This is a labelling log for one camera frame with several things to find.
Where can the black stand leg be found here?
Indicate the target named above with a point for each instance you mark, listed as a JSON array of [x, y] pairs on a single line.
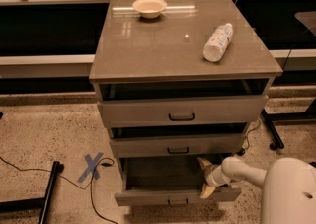
[[276, 140], [41, 203]]

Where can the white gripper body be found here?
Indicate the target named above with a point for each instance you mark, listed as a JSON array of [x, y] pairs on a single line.
[[210, 176]]

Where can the grey drawer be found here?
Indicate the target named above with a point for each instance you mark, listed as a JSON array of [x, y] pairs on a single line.
[[174, 180], [181, 111], [177, 145]]

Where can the black stand leg right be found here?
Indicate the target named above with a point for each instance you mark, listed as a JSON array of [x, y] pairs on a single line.
[[276, 140]]

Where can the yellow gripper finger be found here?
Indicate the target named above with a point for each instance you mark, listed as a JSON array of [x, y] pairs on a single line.
[[204, 163], [207, 191]]

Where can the grey bottom drawer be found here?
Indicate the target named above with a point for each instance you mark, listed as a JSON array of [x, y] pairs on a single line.
[[174, 180]]

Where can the blue tape cross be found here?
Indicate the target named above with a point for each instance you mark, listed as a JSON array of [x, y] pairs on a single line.
[[91, 167]]

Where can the grey drawer cabinet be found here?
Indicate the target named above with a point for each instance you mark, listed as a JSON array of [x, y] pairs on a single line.
[[139, 59]]

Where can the grey top drawer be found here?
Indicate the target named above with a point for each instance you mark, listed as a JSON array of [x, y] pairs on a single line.
[[181, 111]]

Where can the white plastic bottle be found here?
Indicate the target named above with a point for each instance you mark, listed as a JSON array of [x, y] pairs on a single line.
[[218, 42]]

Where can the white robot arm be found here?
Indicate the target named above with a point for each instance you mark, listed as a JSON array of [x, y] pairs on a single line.
[[288, 187]]

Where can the white paper bowl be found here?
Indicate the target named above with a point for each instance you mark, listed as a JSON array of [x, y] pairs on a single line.
[[149, 9]]

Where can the black stand leg left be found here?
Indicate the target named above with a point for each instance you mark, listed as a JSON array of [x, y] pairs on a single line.
[[41, 203]]

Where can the black caster wheel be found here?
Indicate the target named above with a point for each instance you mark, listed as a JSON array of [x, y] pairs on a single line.
[[313, 164]]

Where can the grey middle drawer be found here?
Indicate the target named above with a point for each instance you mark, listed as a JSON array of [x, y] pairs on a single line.
[[177, 145]]

